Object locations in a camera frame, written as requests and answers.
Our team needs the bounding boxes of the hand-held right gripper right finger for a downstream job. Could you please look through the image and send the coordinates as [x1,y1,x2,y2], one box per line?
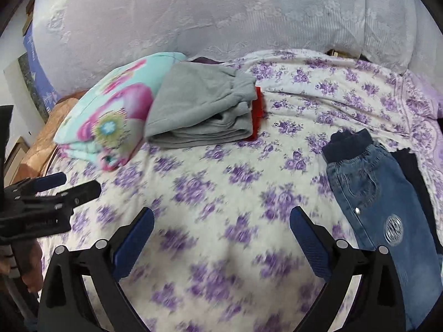
[289,206,406,332]

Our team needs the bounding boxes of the blue denim jeans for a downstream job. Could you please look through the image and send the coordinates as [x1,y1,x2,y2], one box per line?
[322,129,443,332]

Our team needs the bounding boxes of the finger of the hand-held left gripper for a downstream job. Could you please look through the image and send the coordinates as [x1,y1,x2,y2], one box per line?
[5,172,67,198]
[52,180,102,216]

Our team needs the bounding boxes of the red striped folded pants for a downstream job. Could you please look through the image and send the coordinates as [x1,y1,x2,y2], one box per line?
[246,86,266,142]

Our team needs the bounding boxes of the grey sweatpants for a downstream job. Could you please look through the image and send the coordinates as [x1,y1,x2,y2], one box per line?
[144,63,257,150]

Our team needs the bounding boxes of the floral folded blanket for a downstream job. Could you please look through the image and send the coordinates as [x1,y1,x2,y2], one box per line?
[53,53,186,172]

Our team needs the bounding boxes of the purple floral bed sheet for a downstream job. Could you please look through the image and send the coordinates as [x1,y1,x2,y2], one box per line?
[35,49,443,332]

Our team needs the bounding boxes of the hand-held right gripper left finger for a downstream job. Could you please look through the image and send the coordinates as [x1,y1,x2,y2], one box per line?
[36,207,155,332]

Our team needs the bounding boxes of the orange patterned pillow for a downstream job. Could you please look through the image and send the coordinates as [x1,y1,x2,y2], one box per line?
[13,91,89,185]

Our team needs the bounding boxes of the person's left hand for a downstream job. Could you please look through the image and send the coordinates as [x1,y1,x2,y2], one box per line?
[21,241,44,294]

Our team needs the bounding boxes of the blue wall poster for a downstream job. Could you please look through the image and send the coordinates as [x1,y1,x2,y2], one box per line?
[22,34,62,112]

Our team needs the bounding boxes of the dark navy pants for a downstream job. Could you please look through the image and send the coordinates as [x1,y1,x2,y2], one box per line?
[390,149,443,251]

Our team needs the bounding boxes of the landscape wall picture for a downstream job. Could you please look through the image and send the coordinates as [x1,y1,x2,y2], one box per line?
[17,52,50,122]

